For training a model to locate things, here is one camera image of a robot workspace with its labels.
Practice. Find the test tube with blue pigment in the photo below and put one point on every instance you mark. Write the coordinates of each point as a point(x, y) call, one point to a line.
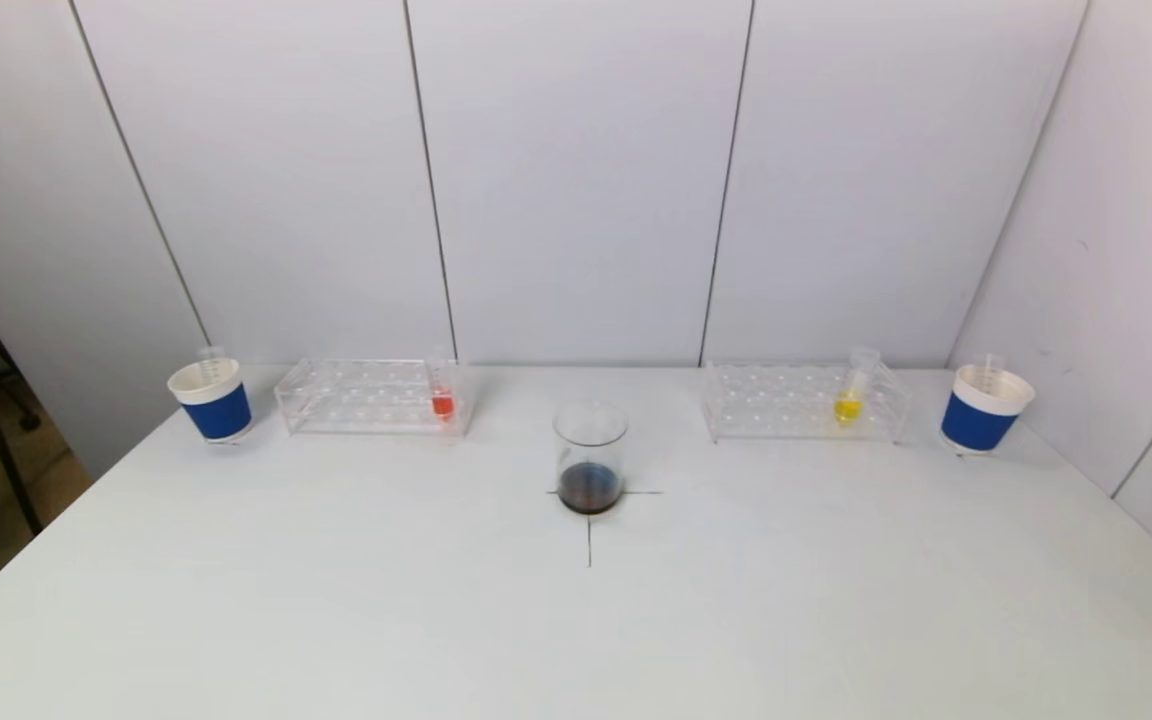
point(211, 358)

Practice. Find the clear acrylic test tube rack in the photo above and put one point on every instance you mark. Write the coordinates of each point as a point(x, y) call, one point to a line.
point(366, 412)
point(796, 412)

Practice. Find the clear glass beaker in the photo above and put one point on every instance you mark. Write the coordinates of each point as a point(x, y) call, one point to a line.
point(590, 485)

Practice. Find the test tube with red pigment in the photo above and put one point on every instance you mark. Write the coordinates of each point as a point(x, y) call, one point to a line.
point(442, 404)
point(987, 368)

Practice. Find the white paper cup blue sleeve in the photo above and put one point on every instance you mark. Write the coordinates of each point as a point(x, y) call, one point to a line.
point(976, 422)
point(216, 412)

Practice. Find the black tripod stand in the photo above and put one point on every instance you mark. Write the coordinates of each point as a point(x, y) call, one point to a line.
point(6, 460)

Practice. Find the test tube with yellow pigment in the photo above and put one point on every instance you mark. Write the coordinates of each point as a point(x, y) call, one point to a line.
point(847, 408)

